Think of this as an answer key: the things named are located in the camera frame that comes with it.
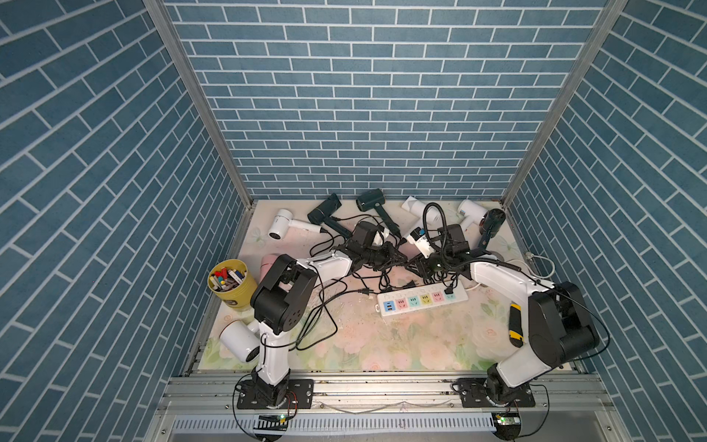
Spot yellow cup of pens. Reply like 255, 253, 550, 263
207, 259, 257, 309

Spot black power cord with plug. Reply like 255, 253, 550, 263
352, 259, 460, 297

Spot yellow black utility knife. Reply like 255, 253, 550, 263
508, 303, 524, 348

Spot white wall cable connector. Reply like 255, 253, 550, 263
525, 252, 556, 280

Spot dark green dryer centre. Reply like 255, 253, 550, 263
356, 189, 401, 239

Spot large white dryer front left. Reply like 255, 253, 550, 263
219, 320, 260, 363

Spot dark green dryer angled nozzle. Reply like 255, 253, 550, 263
307, 193, 352, 239

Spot pink hair dryer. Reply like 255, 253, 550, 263
260, 253, 279, 279

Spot white glossy hair dryer right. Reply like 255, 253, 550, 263
457, 199, 488, 230

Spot white power strip coloured sockets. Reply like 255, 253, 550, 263
377, 283, 469, 318

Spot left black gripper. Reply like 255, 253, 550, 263
359, 242, 406, 272

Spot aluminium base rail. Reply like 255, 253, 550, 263
147, 372, 628, 441

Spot white folding hair dryer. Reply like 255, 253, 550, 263
401, 196, 442, 243

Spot white hair dryer far left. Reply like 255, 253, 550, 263
268, 209, 324, 241

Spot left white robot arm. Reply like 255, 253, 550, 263
250, 221, 407, 407

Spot dark green dryer right corner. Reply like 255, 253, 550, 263
477, 208, 506, 250

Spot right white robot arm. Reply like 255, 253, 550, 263
407, 225, 601, 406

